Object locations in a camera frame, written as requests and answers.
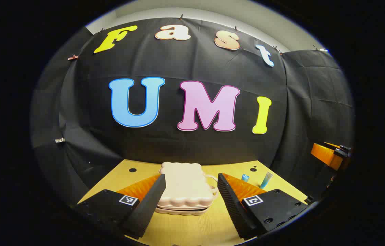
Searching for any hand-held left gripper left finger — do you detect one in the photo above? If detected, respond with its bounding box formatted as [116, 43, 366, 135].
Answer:
[75, 174, 167, 240]

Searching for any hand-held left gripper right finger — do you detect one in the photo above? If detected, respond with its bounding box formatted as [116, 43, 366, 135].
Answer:
[217, 173, 309, 240]

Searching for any teal skin care tube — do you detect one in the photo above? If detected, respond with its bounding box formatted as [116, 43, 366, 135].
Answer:
[260, 172, 273, 189]

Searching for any black backdrop cloth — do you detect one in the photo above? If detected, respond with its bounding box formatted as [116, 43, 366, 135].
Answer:
[30, 17, 355, 209]

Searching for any beige pink suitcase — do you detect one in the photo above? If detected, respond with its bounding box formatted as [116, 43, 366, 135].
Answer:
[154, 162, 219, 216]

